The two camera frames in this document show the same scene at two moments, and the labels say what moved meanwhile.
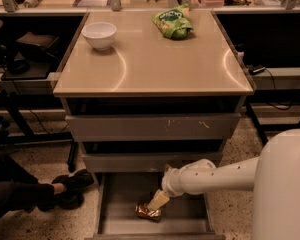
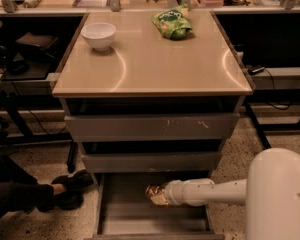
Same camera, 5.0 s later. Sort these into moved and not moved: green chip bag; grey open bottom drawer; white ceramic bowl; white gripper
Moved: white gripper
Not moved: white ceramic bowl; grey open bottom drawer; green chip bag
